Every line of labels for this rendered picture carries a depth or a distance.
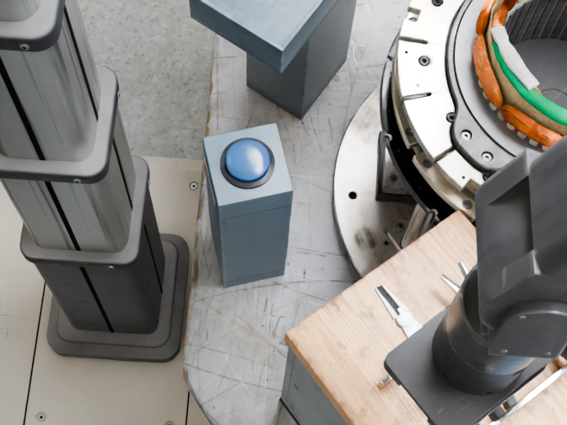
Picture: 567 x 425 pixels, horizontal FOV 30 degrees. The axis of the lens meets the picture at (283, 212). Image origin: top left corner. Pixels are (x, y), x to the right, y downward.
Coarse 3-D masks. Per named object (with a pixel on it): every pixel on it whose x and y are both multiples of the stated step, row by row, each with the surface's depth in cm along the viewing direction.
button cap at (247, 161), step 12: (240, 144) 96; (252, 144) 96; (228, 156) 96; (240, 156) 96; (252, 156) 96; (264, 156) 96; (228, 168) 95; (240, 168) 95; (252, 168) 95; (264, 168) 95; (240, 180) 96; (252, 180) 95
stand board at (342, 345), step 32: (448, 224) 92; (416, 256) 91; (448, 256) 91; (352, 288) 89; (416, 288) 90; (448, 288) 90; (320, 320) 88; (352, 320) 88; (384, 320) 88; (416, 320) 88; (320, 352) 87; (352, 352) 87; (384, 352) 87; (320, 384) 87; (352, 384) 86; (352, 416) 85; (384, 416) 86; (416, 416) 86; (512, 416) 86; (544, 416) 86
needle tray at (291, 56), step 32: (192, 0) 100; (224, 0) 104; (256, 0) 104; (288, 0) 104; (320, 0) 99; (352, 0) 115; (224, 32) 101; (256, 32) 98; (288, 32) 103; (320, 32) 111; (256, 64) 121; (288, 64) 102; (320, 64) 119; (288, 96) 123
